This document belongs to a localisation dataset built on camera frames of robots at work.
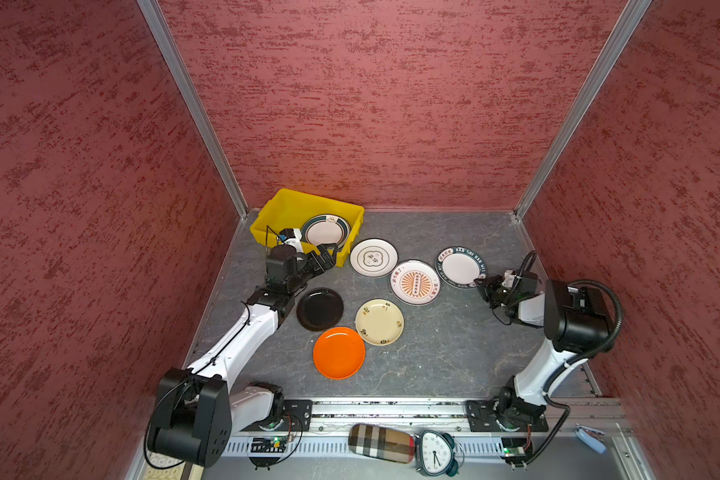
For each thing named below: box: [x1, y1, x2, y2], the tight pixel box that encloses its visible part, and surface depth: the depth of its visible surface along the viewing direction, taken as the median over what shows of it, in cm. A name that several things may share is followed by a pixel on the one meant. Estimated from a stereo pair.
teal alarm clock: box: [415, 430, 459, 477], surface depth 67 cm
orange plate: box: [313, 327, 366, 380], surface depth 86 cm
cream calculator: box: [142, 462, 205, 480], surface depth 67 cm
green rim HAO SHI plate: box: [435, 246, 487, 289], surface depth 106 cm
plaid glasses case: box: [348, 423, 415, 464], surface depth 69 cm
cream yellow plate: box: [354, 298, 405, 346], surface depth 92 cm
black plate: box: [296, 287, 344, 331], surface depth 94 cm
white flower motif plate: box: [349, 238, 399, 277], surface depth 108 cm
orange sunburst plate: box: [389, 259, 442, 306], surface depth 102 cm
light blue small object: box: [576, 422, 607, 454], surface depth 72 cm
